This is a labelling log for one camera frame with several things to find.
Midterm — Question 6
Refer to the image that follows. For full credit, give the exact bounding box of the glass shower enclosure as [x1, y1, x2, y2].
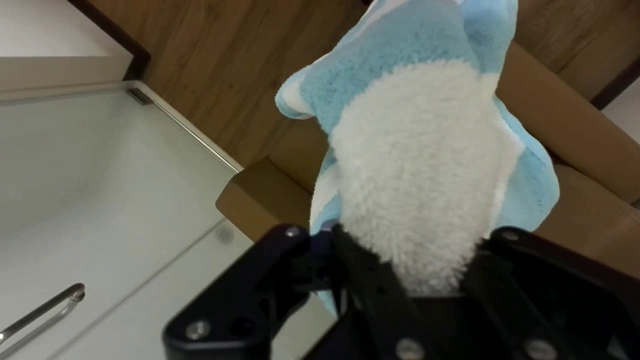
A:
[0, 78, 338, 360]

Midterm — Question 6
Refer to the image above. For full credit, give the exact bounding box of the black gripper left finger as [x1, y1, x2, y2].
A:
[160, 224, 436, 360]

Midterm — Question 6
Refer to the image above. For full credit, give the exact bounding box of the blue white striped towel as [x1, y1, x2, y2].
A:
[272, 0, 561, 316]

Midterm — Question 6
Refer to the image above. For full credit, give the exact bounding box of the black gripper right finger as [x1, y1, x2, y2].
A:
[458, 228, 640, 360]

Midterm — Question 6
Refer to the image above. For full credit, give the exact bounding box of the chrome shower door handle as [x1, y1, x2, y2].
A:
[0, 282, 87, 347]

